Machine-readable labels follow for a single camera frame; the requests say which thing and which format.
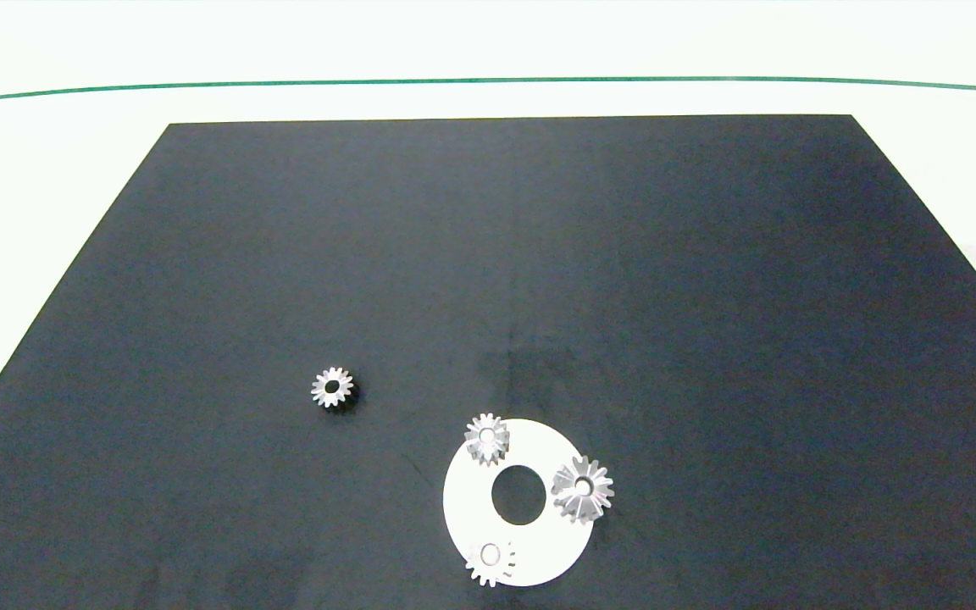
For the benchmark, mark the small steel gear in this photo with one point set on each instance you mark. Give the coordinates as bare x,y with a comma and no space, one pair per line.
479,565
496,443
323,393

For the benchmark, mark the large steel gear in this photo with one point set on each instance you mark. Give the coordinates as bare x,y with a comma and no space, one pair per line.
596,494

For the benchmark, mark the dark mat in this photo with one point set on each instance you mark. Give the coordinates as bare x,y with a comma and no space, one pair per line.
539,254

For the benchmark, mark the round white plate with pins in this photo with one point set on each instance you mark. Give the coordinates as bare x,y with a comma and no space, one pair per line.
468,508

